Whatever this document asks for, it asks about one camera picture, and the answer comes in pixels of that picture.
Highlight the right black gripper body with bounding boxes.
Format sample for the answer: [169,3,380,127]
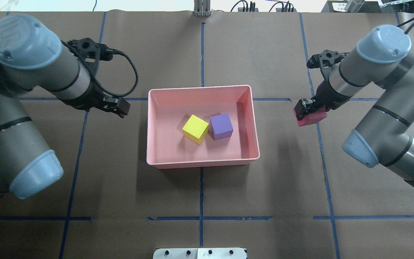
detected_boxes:
[312,81,349,112]

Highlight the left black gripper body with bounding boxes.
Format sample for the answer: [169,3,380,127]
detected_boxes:
[63,84,119,113]

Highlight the pink foam block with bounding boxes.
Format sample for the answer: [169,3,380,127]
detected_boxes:
[293,108,328,127]

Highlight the yellow foam block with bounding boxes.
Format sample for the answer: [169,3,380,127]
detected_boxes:
[182,114,209,145]

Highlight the purple foam block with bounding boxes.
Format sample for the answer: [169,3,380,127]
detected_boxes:
[209,113,234,140]

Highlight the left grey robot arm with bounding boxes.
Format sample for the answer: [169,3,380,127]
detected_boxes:
[0,14,139,199]

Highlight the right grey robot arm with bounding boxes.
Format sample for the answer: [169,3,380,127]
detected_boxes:
[294,24,414,187]

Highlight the pink plastic bin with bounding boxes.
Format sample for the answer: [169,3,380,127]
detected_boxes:
[146,85,260,169]

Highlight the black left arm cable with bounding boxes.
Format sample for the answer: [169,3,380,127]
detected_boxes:
[61,40,139,97]

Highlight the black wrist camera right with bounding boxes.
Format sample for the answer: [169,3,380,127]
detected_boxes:
[306,50,350,69]

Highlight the aluminium frame post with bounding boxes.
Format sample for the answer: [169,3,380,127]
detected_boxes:
[193,0,212,17]

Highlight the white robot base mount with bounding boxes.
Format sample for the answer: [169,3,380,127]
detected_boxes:
[153,247,248,259]

